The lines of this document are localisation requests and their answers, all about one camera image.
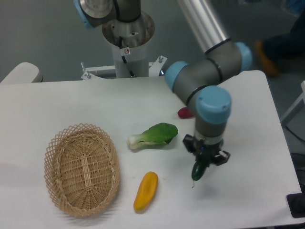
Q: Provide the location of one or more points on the woven wicker basket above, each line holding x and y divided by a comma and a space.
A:
81, 170

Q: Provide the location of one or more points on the purple sweet potato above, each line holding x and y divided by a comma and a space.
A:
184, 113

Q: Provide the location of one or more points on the white chair seat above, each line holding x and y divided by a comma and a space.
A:
24, 72

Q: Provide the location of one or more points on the white furniture leg right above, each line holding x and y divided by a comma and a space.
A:
296, 107

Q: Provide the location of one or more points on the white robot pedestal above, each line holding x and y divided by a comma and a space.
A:
129, 43

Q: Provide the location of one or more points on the dark green cucumber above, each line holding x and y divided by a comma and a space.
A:
199, 169

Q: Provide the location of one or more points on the green bok choy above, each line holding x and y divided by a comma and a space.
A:
158, 135

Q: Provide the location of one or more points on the orange shoe left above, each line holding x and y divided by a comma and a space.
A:
268, 66

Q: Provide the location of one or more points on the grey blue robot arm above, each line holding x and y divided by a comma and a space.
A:
197, 85

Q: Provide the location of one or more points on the black device at table edge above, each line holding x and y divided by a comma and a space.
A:
296, 204

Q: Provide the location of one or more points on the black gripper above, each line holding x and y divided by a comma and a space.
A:
199, 148

